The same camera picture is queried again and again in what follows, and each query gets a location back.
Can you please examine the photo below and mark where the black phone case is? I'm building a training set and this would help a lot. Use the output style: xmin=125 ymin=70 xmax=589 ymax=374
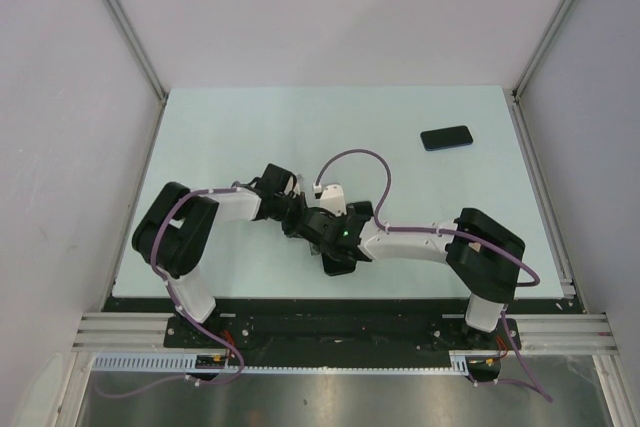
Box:
xmin=321 ymin=254 xmax=357 ymax=277

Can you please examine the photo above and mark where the dark blue phone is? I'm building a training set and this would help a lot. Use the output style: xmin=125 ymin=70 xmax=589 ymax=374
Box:
xmin=420 ymin=125 xmax=474 ymax=152

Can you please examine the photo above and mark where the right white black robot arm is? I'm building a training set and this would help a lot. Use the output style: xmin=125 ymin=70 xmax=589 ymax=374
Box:
xmin=294 ymin=202 xmax=526 ymax=348

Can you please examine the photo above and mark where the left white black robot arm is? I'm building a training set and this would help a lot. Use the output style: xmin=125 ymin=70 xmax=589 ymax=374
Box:
xmin=131 ymin=164 xmax=304 ymax=347

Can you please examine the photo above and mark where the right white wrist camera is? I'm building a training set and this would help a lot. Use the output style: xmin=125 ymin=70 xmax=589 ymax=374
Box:
xmin=313 ymin=183 xmax=347 ymax=216

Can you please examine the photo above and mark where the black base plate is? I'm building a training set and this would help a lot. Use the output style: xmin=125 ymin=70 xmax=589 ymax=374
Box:
xmin=102 ymin=296 xmax=584 ymax=350

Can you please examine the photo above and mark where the white slotted cable duct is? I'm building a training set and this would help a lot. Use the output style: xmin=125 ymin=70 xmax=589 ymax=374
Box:
xmin=93 ymin=350 xmax=496 ymax=374

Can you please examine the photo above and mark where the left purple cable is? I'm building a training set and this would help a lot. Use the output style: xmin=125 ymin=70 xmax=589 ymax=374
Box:
xmin=94 ymin=184 xmax=247 ymax=401

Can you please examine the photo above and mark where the aluminium front rail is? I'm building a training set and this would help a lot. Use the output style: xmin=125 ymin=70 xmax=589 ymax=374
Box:
xmin=73 ymin=313 xmax=171 ymax=352

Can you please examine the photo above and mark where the left aluminium frame post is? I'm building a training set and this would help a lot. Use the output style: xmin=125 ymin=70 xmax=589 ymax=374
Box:
xmin=101 ymin=0 xmax=168 ymax=106

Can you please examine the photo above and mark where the aluminium frame post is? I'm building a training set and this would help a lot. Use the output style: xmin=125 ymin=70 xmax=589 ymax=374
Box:
xmin=511 ymin=0 xmax=578 ymax=102
xmin=101 ymin=0 xmax=168 ymax=106

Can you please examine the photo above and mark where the right aluminium frame post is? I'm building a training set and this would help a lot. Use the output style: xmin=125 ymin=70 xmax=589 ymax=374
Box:
xmin=511 ymin=0 xmax=578 ymax=102

